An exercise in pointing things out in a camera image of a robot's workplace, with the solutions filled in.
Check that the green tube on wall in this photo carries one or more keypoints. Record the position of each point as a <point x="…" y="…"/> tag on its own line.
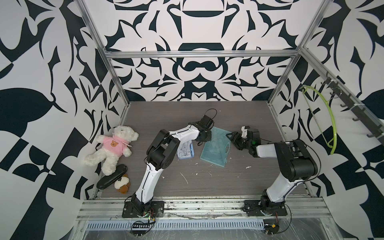
<point x="331" y="142"/>

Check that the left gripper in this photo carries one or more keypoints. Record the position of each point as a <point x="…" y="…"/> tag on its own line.
<point x="209" y="137"/>

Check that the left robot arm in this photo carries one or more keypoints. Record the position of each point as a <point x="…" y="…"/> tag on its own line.
<point x="161" y="154"/>

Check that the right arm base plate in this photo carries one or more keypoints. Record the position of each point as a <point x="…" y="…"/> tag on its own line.
<point x="261" y="208"/>

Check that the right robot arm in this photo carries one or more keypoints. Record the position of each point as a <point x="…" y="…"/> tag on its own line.
<point x="295" y="163"/>

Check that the blue geometry set case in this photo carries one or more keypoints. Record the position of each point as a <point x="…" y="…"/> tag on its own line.
<point x="186" y="151"/>

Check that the black hook rack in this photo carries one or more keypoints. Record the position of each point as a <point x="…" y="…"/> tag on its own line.
<point x="361" y="111"/>

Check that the black yellow connector right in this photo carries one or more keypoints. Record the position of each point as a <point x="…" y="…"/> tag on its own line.
<point x="271" y="228"/>

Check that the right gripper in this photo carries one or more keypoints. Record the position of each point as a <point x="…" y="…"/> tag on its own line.
<point x="235" y="141"/>

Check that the white teddy bear pink shirt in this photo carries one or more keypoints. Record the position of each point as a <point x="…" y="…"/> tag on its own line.
<point x="112" y="149"/>

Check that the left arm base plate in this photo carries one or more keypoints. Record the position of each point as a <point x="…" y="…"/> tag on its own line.
<point x="150" y="209"/>

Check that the black glasses case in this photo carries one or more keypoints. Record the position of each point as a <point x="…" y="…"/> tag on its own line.
<point x="106" y="181"/>

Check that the aluminium frame rail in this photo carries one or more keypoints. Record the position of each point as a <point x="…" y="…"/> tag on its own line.
<point x="301" y="206"/>

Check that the black connector left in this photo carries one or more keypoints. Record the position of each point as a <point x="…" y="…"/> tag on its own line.
<point x="140" y="228"/>

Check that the small brown white plush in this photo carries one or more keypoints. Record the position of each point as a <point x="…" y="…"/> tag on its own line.
<point x="123" y="184"/>

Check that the teal ruler set case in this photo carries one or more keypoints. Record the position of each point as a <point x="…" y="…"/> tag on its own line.
<point x="216" y="151"/>

